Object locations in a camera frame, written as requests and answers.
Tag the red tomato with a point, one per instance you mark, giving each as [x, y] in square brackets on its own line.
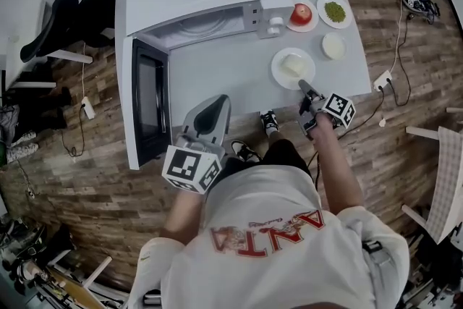
[301, 13]

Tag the person's sneaker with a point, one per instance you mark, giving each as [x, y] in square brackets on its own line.
[246, 152]
[269, 121]

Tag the white background desk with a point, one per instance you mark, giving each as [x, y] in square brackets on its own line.
[29, 47]

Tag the person's black shorts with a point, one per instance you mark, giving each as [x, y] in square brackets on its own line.
[285, 155]

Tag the black round floor device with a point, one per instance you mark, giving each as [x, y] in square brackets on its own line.
[414, 0]

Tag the pile of green peas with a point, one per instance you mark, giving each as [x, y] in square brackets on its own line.
[334, 11]

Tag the person's left sneaker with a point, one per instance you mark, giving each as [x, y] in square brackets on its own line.
[246, 152]

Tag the person's right sneaker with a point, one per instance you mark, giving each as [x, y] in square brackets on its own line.
[269, 121]

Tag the white pea plate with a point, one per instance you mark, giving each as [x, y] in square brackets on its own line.
[345, 21]

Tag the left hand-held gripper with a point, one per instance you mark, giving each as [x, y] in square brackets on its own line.
[184, 164]

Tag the long white power strip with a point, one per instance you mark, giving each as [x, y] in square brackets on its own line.
[88, 107]

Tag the person's left forearm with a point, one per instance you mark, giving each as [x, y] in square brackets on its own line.
[182, 217]

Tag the white tomato plate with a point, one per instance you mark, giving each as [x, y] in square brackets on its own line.
[313, 24]

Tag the small white bowl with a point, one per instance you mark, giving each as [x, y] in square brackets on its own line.
[334, 46]

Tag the person's white printed t-shirt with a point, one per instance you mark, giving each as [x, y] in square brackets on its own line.
[271, 282]

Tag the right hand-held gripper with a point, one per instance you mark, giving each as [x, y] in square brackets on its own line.
[340, 108]

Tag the short white power strip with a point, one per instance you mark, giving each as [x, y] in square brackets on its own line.
[383, 80]

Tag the person's right forearm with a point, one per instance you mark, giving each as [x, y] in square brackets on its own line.
[336, 170]

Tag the white plate with food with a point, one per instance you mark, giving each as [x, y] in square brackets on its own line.
[282, 79]

